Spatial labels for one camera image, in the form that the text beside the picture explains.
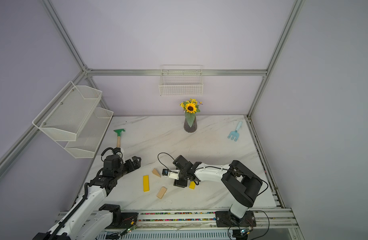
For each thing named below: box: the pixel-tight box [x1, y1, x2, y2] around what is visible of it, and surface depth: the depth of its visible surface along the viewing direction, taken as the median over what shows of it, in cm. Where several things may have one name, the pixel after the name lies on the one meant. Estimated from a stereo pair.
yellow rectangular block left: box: [142, 175, 150, 192], surface depth 87 cm
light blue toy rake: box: [227, 121, 243, 142], surface depth 113 cm
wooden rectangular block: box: [156, 186, 168, 200], surface depth 84 cm
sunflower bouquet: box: [179, 98, 203, 128], surface depth 92 cm
